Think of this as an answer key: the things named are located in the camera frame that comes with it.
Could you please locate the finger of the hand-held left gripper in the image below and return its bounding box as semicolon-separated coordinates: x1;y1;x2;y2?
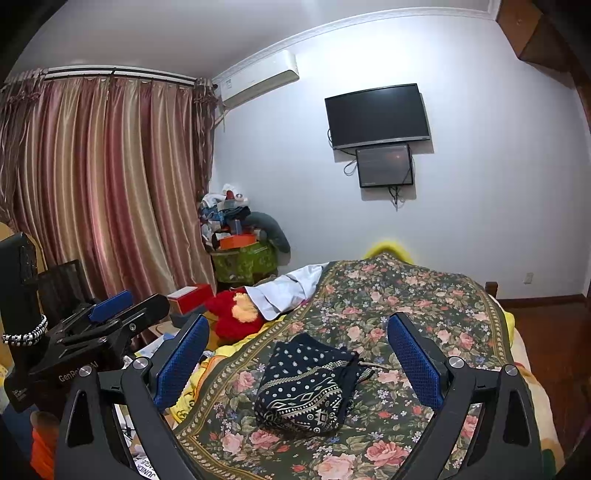
50;290;134;341
98;294;171;352

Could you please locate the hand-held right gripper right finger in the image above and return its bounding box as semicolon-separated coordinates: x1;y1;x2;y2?
387;312;541;480

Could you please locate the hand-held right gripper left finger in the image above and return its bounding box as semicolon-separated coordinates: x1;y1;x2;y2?
54;313;211;480

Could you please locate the navy patterned hooded robe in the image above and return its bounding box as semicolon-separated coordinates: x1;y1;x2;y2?
254;333;374;435

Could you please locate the person's left forearm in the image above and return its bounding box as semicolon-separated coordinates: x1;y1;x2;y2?
30;410;63;480

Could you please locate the pile of clothes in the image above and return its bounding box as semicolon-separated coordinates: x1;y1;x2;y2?
199;184;252;241

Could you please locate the yellow printed bed sheet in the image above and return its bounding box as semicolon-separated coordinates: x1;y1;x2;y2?
168;318;278;425

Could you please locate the dark wooden chair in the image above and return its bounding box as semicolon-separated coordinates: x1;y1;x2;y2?
37;260;95;324

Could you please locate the red box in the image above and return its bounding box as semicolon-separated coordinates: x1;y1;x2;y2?
167;285;213;315

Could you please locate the red plush toy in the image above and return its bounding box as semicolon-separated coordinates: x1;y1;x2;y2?
203;290;266;344

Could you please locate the floral blanket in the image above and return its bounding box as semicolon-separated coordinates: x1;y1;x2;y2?
173;258;513;480

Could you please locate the yellow plush pillow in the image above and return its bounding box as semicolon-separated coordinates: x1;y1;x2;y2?
362;239;414;264

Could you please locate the orange box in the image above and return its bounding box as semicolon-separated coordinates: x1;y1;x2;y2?
218;234;258;251

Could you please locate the striped pink curtain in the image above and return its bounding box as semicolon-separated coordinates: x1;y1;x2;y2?
0;69;218;324

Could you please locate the white cloth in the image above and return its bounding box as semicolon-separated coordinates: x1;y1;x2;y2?
245;263;328;319

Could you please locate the cream blanket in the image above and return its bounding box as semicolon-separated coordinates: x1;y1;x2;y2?
510;330;566;472

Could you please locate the grey neck pillow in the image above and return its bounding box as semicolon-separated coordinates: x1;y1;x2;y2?
245;211;291;254

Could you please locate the small black monitor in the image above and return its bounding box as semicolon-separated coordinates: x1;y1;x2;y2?
355;144;414;188

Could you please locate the large black television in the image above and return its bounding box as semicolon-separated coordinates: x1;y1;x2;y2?
324;83;432;151

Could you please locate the white air conditioner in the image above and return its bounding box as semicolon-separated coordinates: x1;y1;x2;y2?
212;50;300;110

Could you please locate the wooden overhead cabinet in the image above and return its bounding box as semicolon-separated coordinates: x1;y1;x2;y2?
496;0;573;72

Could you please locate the black and white braided strap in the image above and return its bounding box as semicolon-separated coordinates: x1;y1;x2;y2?
1;314;49;346

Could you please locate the white curtain rail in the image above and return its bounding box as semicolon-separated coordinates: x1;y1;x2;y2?
9;66;197;86

